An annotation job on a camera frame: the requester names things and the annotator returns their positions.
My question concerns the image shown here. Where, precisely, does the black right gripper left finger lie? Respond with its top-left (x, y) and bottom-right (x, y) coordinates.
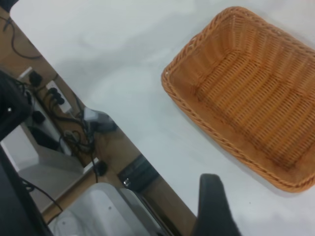
top-left (0, 69), bottom-right (54, 236)

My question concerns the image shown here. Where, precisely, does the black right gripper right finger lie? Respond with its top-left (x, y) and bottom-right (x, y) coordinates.
top-left (191, 173), bottom-right (243, 236)

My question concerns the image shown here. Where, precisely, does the yellow wicker basket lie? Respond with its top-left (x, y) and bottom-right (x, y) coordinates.
top-left (161, 6), bottom-right (315, 194)

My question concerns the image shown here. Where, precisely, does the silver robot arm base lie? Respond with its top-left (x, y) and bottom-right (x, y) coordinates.
top-left (48, 181), bottom-right (178, 236)

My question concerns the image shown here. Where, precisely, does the long white power strip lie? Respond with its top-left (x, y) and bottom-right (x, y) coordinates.
top-left (45, 80), bottom-right (72, 113)

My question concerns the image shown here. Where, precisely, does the black power adapter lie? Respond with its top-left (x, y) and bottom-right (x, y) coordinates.
top-left (27, 125), bottom-right (60, 150)

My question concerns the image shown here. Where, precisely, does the black electronics box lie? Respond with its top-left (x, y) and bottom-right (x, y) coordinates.
top-left (117, 154), bottom-right (160, 192)

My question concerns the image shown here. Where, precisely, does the silver table clamp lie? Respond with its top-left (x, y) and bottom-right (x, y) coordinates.
top-left (82, 107), bottom-right (119, 135)

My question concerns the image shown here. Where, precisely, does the small white power strip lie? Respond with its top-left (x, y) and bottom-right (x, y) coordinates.
top-left (17, 66), bottom-right (34, 82)

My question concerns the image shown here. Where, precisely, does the thin black cable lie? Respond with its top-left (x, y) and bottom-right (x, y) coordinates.
top-left (21, 178), bottom-right (63, 213)
top-left (0, 16), bottom-right (42, 59)

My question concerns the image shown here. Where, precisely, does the tangled black cable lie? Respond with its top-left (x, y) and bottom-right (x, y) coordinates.
top-left (59, 98), bottom-right (99, 173)

